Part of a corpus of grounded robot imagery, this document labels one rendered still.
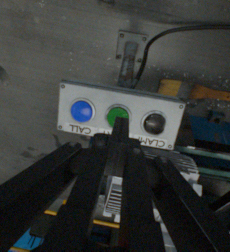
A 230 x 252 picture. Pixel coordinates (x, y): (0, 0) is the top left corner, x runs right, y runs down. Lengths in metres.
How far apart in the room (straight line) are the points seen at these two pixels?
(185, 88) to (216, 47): 0.12
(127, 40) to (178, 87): 0.19
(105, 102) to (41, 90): 0.41
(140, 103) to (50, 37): 0.35
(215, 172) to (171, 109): 0.44
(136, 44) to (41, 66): 0.28
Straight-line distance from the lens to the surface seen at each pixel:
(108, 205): 0.45
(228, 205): 0.61
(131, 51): 0.43
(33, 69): 0.60
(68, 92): 0.26
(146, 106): 0.25
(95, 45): 0.50
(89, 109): 0.25
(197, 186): 0.47
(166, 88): 0.54
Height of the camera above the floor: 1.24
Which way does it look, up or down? 42 degrees down
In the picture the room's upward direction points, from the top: 169 degrees counter-clockwise
